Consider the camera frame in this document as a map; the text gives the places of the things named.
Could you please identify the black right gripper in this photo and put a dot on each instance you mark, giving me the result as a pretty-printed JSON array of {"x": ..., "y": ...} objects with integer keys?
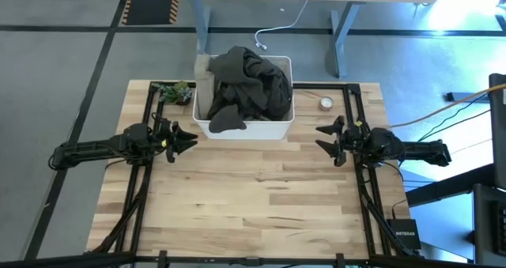
[{"x": 357, "y": 143}]

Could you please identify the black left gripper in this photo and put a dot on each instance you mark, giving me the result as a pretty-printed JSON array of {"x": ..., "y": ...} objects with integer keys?
[{"x": 162, "y": 139}]

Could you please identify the beige trousers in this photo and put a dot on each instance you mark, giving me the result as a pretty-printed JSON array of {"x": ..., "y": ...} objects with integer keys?
[{"x": 205, "y": 86}]

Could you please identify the dark grey garment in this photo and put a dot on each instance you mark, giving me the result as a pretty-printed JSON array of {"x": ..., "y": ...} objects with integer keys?
[{"x": 253, "y": 82}]

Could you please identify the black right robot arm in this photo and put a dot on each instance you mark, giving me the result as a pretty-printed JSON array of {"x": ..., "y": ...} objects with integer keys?
[{"x": 419, "y": 149}]

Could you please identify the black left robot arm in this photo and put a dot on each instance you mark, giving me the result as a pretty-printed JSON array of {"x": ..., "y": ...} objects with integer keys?
[{"x": 87, "y": 147}]

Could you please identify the small potted plant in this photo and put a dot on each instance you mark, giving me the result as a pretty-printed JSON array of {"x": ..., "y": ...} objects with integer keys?
[{"x": 176, "y": 93}]

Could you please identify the white plastic bin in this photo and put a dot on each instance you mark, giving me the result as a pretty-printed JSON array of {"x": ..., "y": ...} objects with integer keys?
[{"x": 261, "y": 130}]

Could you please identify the black hazard-striped mat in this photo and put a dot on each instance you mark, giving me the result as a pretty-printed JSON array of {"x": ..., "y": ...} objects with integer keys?
[{"x": 150, "y": 10}]

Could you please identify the black monitor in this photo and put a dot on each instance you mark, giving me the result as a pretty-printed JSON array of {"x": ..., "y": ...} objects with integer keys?
[{"x": 498, "y": 133}]

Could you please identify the black side table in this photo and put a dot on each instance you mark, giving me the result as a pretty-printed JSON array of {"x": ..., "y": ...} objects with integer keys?
[{"x": 488, "y": 220}]

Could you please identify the black aluminium frame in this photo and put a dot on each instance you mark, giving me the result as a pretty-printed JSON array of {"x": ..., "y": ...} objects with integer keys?
[{"x": 324, "y": 86}]

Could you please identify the black Netgear network switch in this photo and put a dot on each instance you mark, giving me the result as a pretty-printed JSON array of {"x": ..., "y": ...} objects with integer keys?
[{"x": 404, "y": 234}]

